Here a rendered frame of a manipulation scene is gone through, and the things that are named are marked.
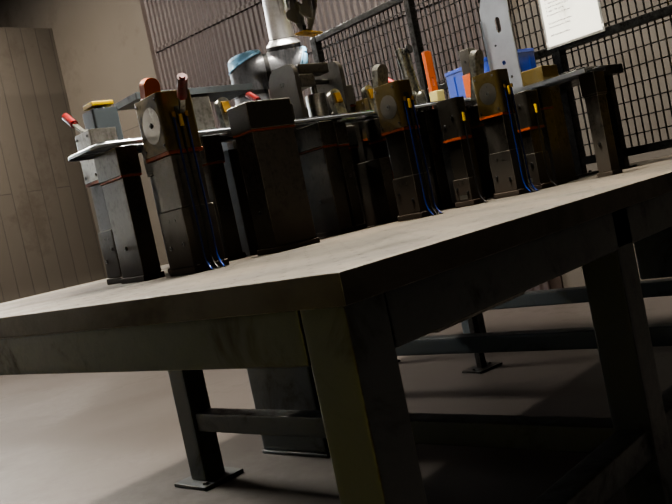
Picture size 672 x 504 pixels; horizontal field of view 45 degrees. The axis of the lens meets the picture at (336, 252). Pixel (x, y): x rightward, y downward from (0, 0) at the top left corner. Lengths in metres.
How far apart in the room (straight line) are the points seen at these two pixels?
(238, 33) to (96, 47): 1.87
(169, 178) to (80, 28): 6.12
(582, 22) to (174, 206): 1.67
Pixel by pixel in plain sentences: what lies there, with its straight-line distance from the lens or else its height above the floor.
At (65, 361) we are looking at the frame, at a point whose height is 0.60.
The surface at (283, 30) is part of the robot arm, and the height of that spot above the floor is 1.37.
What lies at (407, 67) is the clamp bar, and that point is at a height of 1.15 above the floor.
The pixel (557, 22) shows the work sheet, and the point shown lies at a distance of 2.93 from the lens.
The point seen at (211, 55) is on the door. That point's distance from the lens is 6.25.
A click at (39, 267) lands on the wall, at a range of 7.54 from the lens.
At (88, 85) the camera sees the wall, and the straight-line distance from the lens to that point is 7.68.
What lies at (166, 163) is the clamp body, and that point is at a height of 0.92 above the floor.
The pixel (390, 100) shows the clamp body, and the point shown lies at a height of 1.00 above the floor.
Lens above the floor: 0.77
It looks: 3 degrees down
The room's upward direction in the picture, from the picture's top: 12 degrees counter-clockwise
